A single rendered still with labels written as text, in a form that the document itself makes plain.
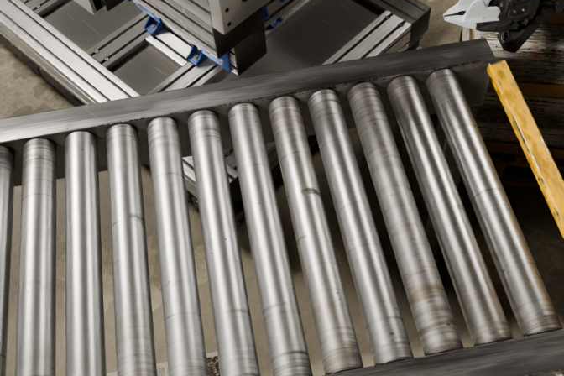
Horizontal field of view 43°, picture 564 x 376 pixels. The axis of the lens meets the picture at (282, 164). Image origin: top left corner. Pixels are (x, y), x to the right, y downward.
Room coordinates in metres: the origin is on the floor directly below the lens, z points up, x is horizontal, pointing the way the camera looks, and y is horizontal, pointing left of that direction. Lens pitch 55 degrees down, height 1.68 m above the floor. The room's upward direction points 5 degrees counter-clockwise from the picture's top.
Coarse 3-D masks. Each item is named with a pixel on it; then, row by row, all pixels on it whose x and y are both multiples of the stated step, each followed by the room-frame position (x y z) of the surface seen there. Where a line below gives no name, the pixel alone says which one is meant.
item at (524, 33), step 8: (544, 8) 0.90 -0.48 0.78; (552, 8) 0.91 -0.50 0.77; (536, 16) 0.90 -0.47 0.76; (544, 16) 0.90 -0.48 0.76; (528, 24) 0.90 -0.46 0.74; (536, 24) 0.90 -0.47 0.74; (504, 32) 0.92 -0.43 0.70; (512, 32) 0.91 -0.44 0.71; (520, 32) 0.90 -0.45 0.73; (528, 32) 0.90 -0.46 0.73; (504, 40) 0.91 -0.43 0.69; (512, 40) 0.90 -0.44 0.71; (520, 40) 0.90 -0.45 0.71; (504, 48) 0.90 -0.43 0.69; (512, 48) 0.90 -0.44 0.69
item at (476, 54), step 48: (432, 48) 0.81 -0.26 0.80; (480, 48) 0.80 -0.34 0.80; (144, 96) 0.77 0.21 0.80; (192, 96) 0.76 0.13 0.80; (240, 96) 0.75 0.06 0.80; (288, 96) 0.74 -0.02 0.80; (384, 96) 0.76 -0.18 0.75; (480, 96) 0.78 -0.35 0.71; (0, 144) 0.70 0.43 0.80; (144, 144) 0.72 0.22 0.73
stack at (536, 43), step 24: (552, 24) 1.03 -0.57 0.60; (528, 48) 1.04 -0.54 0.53; (552, 48) 1.02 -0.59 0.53; (528, 72) 1.04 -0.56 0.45; (552, 72) 1.02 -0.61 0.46; (528, 96) 1.04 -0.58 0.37; (480, 120) 1.06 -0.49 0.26; (504, 120) 1.05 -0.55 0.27; (552, 120) 1.02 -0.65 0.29; (552, 144) 1.01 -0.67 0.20; (504, 168) 1.03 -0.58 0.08
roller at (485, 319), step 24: (408, 96) 0.72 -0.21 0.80; (408, 120) 0.67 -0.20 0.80; (408, 144) 0.64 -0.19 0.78; (432, 144) 0.62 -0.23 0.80; (432, 168) 0.58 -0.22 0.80; (432, 192) 0.54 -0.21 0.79; (456, 192) 0.54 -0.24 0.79; (432, 216) 0.51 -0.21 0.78; (456, 216) 0.50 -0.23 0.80; (456, 240) 0.46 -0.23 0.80; (456, 264) 0.43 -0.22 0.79; (480, 264) 0.42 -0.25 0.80; (456, 288) 0.40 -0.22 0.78; (480, 288) 0.39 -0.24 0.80; (480, 312) 0.35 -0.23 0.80; (480, 336) 0.32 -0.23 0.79; (504, 336) 0.32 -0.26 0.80
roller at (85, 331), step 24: (72, 144) 0.68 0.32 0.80; (96, 144) 0.69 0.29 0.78; (72, 168) 0.64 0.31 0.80; (96, 168) 0.65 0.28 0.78; (72, 192) 0.59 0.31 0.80; (96, 192) 0.60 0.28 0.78; (72, 216) 0.55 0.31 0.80; (96, 216) 0.56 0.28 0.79; (72, 240) 0.51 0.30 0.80; (96, 240) 0.52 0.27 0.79; (72, 264) 0.48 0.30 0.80; (96, 264) 0.48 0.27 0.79; (72, 288) 0.44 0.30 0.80; (96, 288) 0.44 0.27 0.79; (72, 312) 0.41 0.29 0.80; (96, 312) 0.41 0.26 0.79; (72, 336) 0.37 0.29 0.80; (96, 336) 0.37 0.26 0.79; (72, 360) 0.34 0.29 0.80; (96, 360) 0.34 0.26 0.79
